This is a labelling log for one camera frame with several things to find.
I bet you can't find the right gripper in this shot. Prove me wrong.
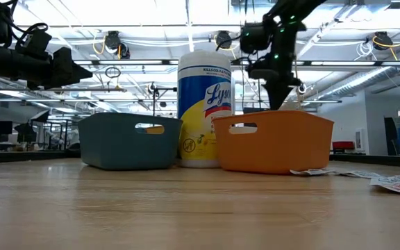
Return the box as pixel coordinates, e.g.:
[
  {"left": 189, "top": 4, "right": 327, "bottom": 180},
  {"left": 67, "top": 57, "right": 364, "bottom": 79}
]
[{"left": 247, "top": 29, "right": 302, "bottom": 111}]

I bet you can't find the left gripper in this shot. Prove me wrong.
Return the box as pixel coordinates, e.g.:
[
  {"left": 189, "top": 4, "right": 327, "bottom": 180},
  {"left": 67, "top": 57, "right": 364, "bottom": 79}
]
[{"left": 12, "top": 46, "right": 94, "bottom": 90}]

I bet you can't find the white packet red print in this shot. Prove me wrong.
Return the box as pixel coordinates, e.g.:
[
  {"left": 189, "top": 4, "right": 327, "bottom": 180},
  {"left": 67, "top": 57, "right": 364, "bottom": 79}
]
[
  {"left": 289, "top": 168, "right": 336, "bottom": 176},
  {"left": 335, "top": 169, "right": 385, "bottom": 179},
  {"left": 369, "top": 173, "right": 400, "bottom": 197}
]

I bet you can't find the black softbox light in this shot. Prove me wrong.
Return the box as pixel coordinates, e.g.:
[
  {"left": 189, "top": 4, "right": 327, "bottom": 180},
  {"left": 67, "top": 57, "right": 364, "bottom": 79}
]
[
  {"left": 29, "top": 109, "right": 51, "bottom": 124},
  {"left": 14, "top": 123, "right": 38, "bottom": 143}
]

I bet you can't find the orange plastic bin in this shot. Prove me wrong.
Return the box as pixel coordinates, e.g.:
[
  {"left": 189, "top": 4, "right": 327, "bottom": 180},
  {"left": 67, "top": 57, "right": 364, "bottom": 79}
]
[{"left": 212, "top": 109, "right": 335, "bottom": 175}]

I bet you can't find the disinfecting wipes canister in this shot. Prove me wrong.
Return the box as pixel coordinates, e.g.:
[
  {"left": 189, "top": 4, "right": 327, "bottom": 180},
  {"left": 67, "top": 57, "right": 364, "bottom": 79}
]
[{"left": 177, "top": 49, "right": 233, "bottom": 169}]

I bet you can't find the red storage bin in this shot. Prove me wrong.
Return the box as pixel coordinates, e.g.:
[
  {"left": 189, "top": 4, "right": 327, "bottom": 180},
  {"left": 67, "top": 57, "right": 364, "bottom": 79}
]
[{"left": 332, "top": 140, "right": 356, "bottom": 151}]

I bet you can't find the teal plastic bin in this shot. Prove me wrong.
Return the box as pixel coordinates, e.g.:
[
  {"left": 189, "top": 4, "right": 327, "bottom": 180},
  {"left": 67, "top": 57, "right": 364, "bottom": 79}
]
[{"left": 77, "top": 111, "right": 184, "bottom": 171}]

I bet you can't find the black panel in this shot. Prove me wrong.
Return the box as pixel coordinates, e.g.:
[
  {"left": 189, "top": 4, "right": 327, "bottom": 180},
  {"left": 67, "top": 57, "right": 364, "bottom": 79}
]
[{"left": 383, "top": 117, "right": 399, "bottom": 156}]

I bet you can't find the thin black hanging cable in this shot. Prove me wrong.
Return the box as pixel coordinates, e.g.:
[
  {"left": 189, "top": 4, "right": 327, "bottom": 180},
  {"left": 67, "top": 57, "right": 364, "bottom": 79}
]
[{"left": 237, "top": 0, "right": 245, "bottom": 112}]

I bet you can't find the hanging black cable loop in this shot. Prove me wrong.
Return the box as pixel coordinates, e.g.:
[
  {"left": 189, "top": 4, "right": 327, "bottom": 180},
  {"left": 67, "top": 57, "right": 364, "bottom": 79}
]
[{"left": 104, "top": 66, "right": 122, "bottom": 79}]

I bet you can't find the ceiling cable reel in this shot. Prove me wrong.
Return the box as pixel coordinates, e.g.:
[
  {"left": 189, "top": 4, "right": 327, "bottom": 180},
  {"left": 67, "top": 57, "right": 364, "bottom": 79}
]
[
  {"left": 373, "top": 31, "right": 394, "bottom": 51},
  {"left": 215, "top": 30, "right": 234, "bottom": 50},
  {"left": 103, "top": 30, "right": 131, "bottom": 60}
]

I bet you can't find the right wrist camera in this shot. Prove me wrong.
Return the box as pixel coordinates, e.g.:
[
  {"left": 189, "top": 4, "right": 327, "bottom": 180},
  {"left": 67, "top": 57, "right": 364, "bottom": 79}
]
[{"left": 240, "top": 22, "right": 271, "bottom": 55}]

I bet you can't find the silver ventilation duct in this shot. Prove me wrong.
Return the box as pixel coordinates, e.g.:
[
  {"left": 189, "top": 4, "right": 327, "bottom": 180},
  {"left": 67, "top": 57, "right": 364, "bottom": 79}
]
[{"left": 323, "top": 64, "right": 400, "bottom": 100}]

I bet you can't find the white wall box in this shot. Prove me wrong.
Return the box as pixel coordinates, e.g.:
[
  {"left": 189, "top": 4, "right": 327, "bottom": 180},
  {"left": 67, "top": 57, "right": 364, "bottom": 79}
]
[{"left": 355, "top": 128, "right": 367, "bottom": 151}]

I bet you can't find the white ceiling cable coil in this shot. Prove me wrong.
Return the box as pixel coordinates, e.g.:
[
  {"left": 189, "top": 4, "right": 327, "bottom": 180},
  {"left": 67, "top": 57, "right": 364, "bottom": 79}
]
[{"left": 355, "top": 41, "right": 373, "bottom": 60}]

